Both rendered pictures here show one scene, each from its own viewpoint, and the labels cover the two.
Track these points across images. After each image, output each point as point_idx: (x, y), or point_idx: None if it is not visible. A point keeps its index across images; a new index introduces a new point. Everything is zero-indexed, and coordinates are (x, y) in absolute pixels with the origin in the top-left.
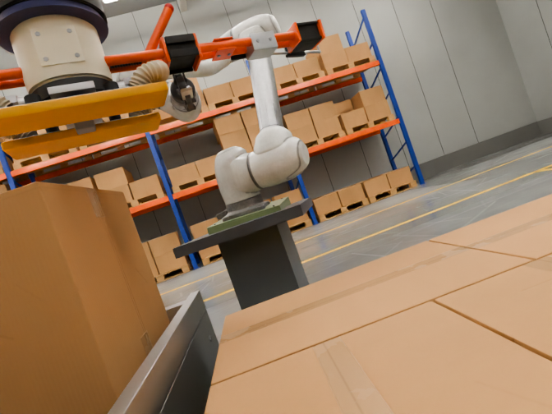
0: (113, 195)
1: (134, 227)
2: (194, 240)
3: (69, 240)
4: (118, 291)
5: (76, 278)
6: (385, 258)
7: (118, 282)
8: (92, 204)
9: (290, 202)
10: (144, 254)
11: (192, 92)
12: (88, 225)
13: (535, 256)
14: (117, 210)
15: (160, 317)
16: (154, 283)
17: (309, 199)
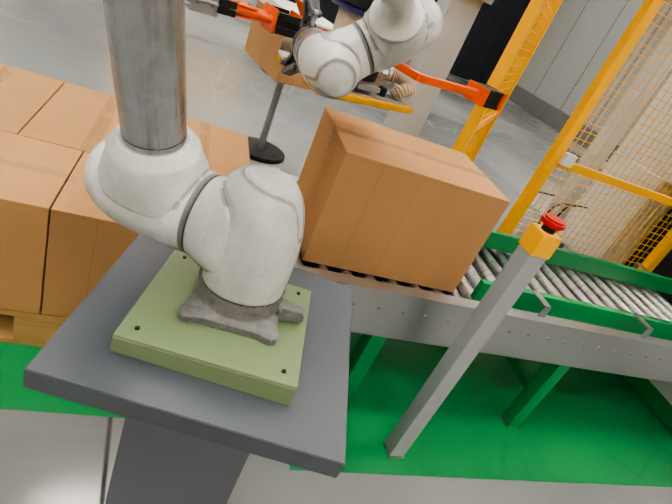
0: (339, 145)
1: (333, 179)
2: (332, 306)
3: (316, 136)
4: (309, 180)
5: (309, 150)
6: (105, 214)
7: (311, 177)
8: (329, 135)
9: (111, 345)
10: (324, 200)
11: (280, 54)
12: (322, 140)
13: (80, 151)
14: (334, 154)
15: (305, 234)
16: (315, 221)
17: (61, 326)
